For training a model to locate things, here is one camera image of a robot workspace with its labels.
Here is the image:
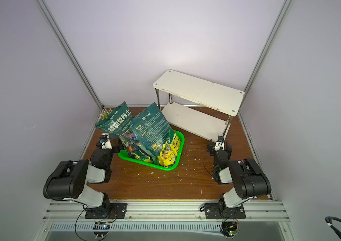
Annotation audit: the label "light green blue-edged bag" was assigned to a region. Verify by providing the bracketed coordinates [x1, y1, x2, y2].
[123, 131, 141, 147]

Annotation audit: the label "dark green flower soil bag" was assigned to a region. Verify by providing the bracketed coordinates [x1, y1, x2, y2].
[95, 102, 134, 149]

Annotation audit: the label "teal and yellow fertilizer bag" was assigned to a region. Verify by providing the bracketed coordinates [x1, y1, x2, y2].
[130, 103, 180, 157]

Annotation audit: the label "yellow green packet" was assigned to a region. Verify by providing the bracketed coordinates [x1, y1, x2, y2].
[129, 150, 152, 163]

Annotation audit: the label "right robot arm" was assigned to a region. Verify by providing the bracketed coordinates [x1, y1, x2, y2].
[207, 136, 272, 209]

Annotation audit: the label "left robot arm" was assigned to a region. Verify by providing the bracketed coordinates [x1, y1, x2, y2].
[43, 134, 124, 215]

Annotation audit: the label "white two-tier shelf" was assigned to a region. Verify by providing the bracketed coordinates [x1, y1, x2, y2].
[153, 70, 245, 141]

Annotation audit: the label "green plastic basket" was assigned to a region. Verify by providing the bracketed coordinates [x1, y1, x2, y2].
[118, 131, 185, 171]

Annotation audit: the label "potted artificial plant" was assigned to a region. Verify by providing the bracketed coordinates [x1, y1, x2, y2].
[98, 108, 113, 121]

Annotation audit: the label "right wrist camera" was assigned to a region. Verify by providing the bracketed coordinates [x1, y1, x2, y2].
[214, 135, 225, 151]

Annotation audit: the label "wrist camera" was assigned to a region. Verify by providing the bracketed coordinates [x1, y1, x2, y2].
[99, 133, 112, 150]
[214, 135, 225, 151]

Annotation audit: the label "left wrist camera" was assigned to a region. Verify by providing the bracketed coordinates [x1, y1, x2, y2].
[99, 133, 112, 150]

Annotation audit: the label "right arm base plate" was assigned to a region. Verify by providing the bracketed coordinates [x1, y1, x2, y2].
[200, 202, 246, 220]

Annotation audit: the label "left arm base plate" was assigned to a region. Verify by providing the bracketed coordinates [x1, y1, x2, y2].
[85, 202, 128, 220]

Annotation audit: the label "aluminium front rail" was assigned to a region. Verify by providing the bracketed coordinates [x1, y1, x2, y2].
[42, 199, 290, 223]

